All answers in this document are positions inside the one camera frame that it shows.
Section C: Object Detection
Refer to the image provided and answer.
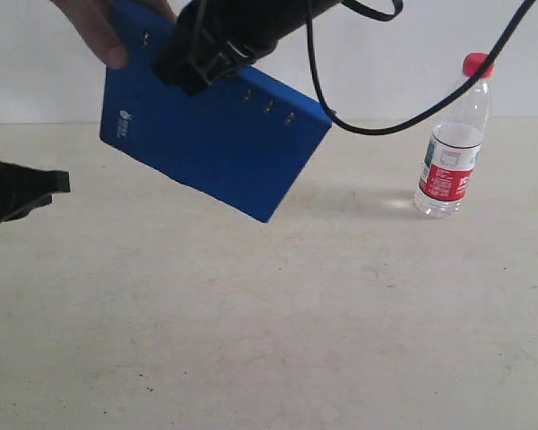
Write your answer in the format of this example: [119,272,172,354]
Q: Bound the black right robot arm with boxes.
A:
[153,0,337,96]

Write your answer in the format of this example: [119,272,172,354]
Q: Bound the person's bare hand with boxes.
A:
[48,0,178,71]

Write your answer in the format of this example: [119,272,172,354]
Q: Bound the clear plastic water bottle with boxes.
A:
[414,67,493,217]

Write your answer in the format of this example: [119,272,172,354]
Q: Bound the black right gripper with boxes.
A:
[152,4,279,96]

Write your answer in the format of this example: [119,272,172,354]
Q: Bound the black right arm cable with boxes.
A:
[304,0,538,135]

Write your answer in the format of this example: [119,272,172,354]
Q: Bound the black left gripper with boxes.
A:
[0,160,70,223]

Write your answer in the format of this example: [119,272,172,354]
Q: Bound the blue ring binder notebook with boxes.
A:
[100,1,332,222]

